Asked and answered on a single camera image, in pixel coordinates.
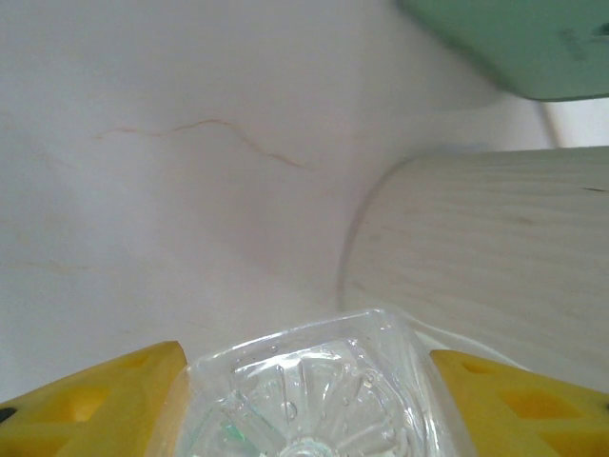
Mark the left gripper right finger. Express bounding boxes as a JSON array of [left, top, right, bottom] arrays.
[[429, 348, 609, 457]]

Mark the square clear bottle orange label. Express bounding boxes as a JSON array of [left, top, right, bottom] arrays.
[[173, 308, 480, 457]]

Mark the cream ribbed plastic bin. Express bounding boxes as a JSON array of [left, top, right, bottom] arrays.
[[336, 146, 609, 396]]

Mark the mint green carry case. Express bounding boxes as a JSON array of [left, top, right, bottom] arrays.
[[395, 0, 609, 103]]

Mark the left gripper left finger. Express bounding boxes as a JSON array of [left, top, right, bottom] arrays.
[[0, 339, 189, 457]]

